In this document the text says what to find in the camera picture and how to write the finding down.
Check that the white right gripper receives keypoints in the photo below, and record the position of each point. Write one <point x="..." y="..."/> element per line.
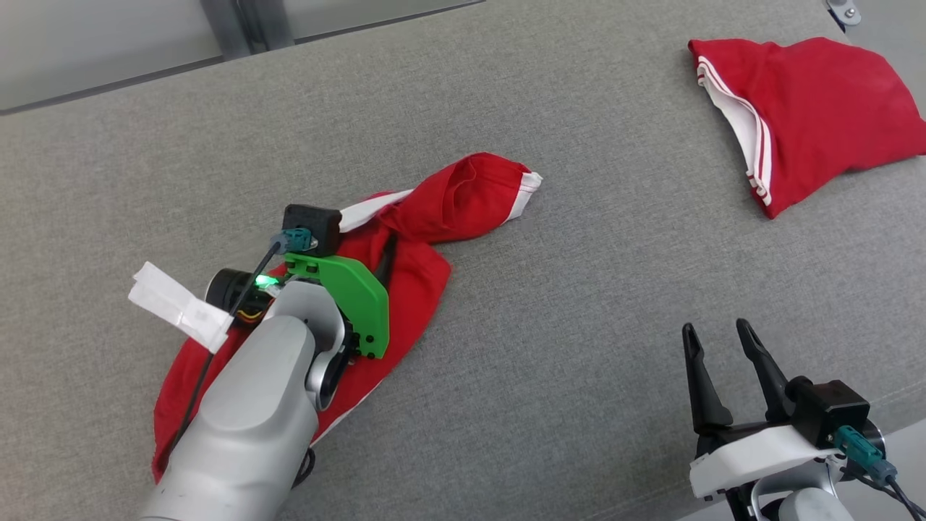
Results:
<point x="759" y="452"/>

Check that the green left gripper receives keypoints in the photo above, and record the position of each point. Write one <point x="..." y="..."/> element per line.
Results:
<point x="358" y="297"/>

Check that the red shorts with white trim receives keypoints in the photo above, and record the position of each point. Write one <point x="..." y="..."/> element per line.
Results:
<point x="477" y="195"/>

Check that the red Bulls basketball jersey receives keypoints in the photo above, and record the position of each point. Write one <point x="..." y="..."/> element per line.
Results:
<point x="832" y="108"/>

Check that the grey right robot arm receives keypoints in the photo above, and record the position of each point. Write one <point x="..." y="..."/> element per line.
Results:
<point x="810" y="506"/>

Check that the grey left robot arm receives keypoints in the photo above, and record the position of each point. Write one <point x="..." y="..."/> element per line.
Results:
<point x="253" y="420"/>

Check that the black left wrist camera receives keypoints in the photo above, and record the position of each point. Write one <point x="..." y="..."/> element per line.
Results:
<point x="315" y="221"/>

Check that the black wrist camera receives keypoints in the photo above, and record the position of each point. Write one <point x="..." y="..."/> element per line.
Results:
<point x="315" y="221"/>
<point x="828" y="409"/>

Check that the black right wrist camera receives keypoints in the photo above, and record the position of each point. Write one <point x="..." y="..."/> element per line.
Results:
<point x="828" y="409"/>

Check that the grey double partition post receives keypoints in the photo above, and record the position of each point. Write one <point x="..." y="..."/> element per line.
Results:
<point x="231" y="29"/>

